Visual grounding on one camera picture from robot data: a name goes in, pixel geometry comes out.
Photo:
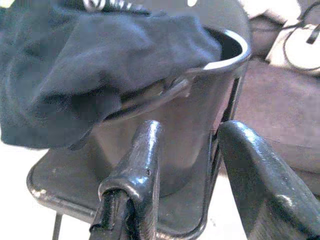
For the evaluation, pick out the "brown fabric sofa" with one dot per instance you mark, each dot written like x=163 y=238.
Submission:
x=275 y=105

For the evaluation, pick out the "black folding chair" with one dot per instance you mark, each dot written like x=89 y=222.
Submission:
x=65 y=180

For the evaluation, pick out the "black plastic bucket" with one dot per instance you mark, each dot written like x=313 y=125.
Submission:
x=180 y=112

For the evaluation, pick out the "black garment yellow tag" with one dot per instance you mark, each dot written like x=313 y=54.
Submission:
x=87 y=62

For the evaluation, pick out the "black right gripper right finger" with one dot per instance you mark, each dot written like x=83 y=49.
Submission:
x=270 y=200

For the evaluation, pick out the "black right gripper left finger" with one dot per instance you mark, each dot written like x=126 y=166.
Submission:
x=135 y=195

